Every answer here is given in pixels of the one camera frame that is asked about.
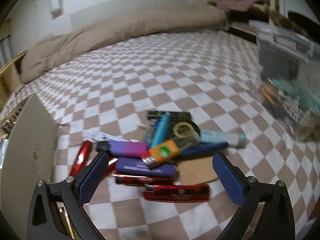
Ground checkered bed sheet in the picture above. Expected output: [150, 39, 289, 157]
[2, 30, 319, 239]

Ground wooden shelf unit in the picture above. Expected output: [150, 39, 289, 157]
[0, 50, 27, 104]

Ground round wooden coaster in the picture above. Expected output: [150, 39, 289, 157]
[177, 157, 218, 185]

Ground white silver lighter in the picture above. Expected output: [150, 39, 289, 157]
[91, 131, 127, 142]

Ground red lighter middle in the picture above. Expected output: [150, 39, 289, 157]
[102, 158, 118, 180]

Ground white wall device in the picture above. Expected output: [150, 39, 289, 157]
[48, 0, 62, 18]

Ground red lighter upper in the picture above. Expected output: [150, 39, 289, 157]
[69, 140, 93, 177]

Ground white shoe box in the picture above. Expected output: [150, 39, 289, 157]
[1, 94, 59, 239]

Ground red lighter under purple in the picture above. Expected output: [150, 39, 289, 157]
[112, 171, 174, 187]

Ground gold metallic lighter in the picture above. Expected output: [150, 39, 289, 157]
[56, 202, 75, 239]

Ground purple lighter with text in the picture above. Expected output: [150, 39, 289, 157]
[115, 157, 178, 178]

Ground beige quilted blanket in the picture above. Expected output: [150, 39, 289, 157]
[21, 4, 229, 83]

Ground pale teal tube lighter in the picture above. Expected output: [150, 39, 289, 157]
[200, 129, 246, 148]

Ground orange lighter green label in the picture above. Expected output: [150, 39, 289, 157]
[140, 140, 180, 169]

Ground purple pink gradient vape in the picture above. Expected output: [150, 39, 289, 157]
[96, 140, 148, 159]

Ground clear plastic bag of items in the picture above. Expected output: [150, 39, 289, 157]
[249, 21, 319, 141]

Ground red lighter front right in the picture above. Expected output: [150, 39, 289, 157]
[143, 184, 210, 203]

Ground black gold seal packet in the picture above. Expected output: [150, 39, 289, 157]
[146, 110, 200, 139]

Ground light blue lighter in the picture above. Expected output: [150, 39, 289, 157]
[150, 112, 170, 148]

